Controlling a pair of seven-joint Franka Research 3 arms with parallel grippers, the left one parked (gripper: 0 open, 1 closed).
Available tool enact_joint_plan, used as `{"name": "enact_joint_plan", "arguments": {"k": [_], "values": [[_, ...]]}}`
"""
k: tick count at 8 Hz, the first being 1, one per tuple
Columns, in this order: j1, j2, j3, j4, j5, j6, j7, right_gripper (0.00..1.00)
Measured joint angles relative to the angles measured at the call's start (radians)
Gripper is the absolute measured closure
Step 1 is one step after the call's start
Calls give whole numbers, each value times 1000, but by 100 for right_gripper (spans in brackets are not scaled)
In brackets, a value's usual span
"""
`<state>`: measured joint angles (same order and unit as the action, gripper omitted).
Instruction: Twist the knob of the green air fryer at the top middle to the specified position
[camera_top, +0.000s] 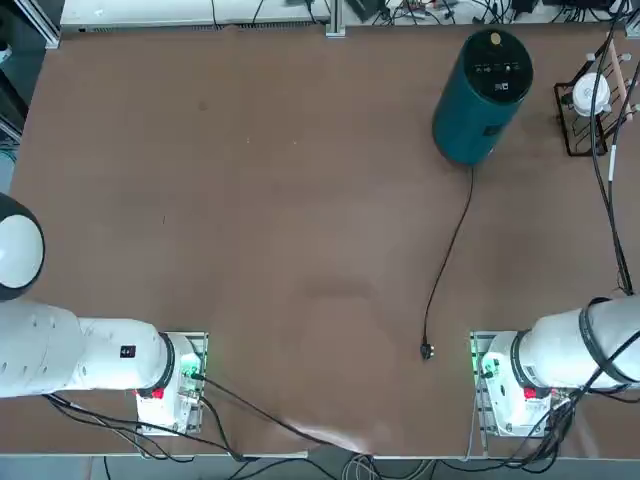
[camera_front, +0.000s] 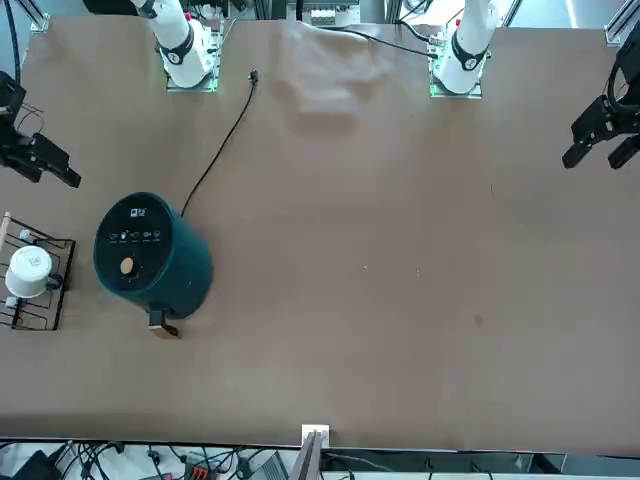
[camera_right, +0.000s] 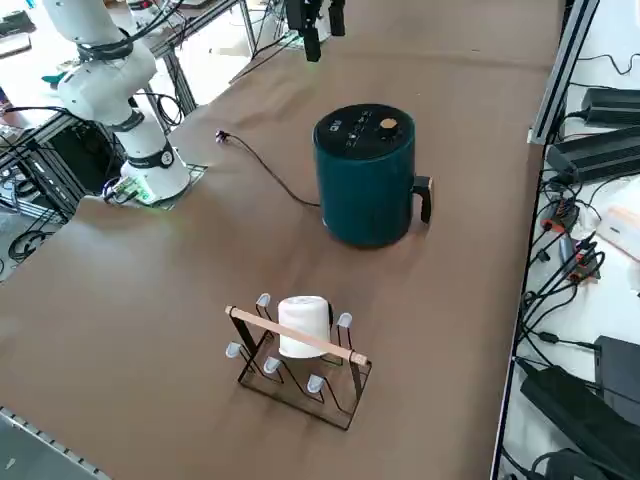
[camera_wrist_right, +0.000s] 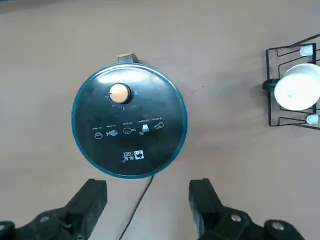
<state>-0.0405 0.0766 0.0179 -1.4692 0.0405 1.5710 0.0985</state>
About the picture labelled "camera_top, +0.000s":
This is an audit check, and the aluminium frame rail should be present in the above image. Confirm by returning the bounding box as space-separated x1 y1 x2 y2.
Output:
13 0 62 50

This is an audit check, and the green cylindrical air fryer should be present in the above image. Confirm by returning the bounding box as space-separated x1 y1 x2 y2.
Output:
431 28 534 167

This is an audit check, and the wooden rack rod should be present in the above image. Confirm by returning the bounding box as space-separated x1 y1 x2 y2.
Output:
606 39 635 120

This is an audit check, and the black electronic box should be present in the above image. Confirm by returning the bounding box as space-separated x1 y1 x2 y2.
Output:
347 0 390 22

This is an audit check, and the aluminium frame post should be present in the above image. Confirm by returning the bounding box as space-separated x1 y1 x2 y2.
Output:
325 0 347 39

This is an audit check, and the black cable bundle right base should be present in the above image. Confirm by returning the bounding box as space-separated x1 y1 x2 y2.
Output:
499 384 640 469

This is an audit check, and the black cable bundle base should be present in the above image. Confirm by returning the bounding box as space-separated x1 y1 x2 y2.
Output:
499 384 640 469
42 392 246 464

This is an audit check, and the white cup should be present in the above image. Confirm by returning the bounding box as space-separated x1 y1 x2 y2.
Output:
571 72 612 116

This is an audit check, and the black cable bundle left base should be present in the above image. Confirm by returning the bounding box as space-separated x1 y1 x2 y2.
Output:
42 392 246 464

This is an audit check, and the black wire cup rack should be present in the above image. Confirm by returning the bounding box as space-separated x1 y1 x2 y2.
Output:
553 39 640 157

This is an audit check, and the white wire bundle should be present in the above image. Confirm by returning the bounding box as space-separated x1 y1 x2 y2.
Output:
342 453 381 480

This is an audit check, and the black air fryer power cord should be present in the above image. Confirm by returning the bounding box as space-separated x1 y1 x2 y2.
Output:
418 165 476 362

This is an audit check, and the long black table cable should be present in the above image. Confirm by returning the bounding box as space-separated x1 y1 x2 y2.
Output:
199 375 372 455

